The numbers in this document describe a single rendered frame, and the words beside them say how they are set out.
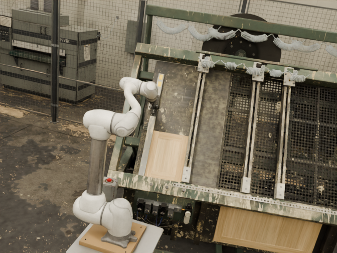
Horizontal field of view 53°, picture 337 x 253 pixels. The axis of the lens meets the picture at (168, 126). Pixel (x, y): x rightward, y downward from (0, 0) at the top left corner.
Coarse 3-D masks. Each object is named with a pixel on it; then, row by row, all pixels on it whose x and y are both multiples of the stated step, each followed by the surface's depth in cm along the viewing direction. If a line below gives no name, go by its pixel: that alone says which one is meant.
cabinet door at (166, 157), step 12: (156, 132) 293; (156, 144) 290; (168, 144) 290; (180, 144) 290; (156, 156) 287; (168, 156) 287; (180, 156) 286; (156, 168) 283; (168, 168) 283; (180, 168) 283; (180, 180) 280
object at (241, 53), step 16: (240, 16) 328; (256, 16) 327; (224, 32) 335; (240, 32) 333; (256, 32) 332; (208, 48) 342; (224, 48) 340; (240, 48) 338; (256, 48) 337; (272, 48) 336
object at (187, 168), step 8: (200, 56) 307; (208, 56) 307; (200, 64) 304; (200, 72) 305; (200, 80) 307; (200, 88) 305; (200, 96) 298; (200, 104) 296; (192, 120) 291; (192, 128) 289; (192, 136) 287; (192, 144) 284; (192, 152) 282; (184, 168) 278; (184, 176) 276
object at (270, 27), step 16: (160, 16) 330; (176, 16) 328; (192, 16) 327; (208, 16) 325; (224, 16) 324; (272, 32) 324; (288, 32) 323; (304, 32) 321; (320, 32) 320; (336, 32) 322; (144, 64) 360; (224, 144) 341
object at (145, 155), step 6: (162, 78) 307; (156, 84) 305; (150, 120) 294; (150, 126) 292; (150, 132) 291; (150, 138) 289; (144, 144) 287; (144, 150) 286; (144, 156) 284; (144, 162) 283; (144, 168) 281; (138, 174) 279
